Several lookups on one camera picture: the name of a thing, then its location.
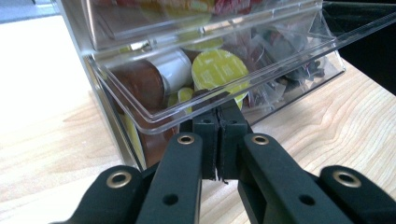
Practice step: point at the brown coffee capsule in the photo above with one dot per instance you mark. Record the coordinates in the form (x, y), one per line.
(153, 146)
(140, 84)

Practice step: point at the white coffee capsule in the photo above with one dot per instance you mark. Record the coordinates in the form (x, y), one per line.
(174, 70)

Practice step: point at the clear acrylic drawer cabinet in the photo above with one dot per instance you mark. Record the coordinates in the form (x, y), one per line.
(103, 115)

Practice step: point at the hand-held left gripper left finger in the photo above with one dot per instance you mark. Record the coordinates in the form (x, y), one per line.
(209, 146)

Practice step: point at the clear acrylic drawer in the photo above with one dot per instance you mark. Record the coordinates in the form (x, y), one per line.
(157, 123)
(102, 31)

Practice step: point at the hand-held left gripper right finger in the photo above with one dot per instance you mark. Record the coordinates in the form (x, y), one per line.
(229, 146)

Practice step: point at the yellow lid coffee capsule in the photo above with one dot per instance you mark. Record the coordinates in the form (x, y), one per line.
(185, 95)
(218, 71)
(202, 46)

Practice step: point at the pile of clear tea sachets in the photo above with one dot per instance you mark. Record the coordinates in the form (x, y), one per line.
(280, 49)

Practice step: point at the pile of colourful packets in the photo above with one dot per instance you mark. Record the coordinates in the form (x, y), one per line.
(186, 4)

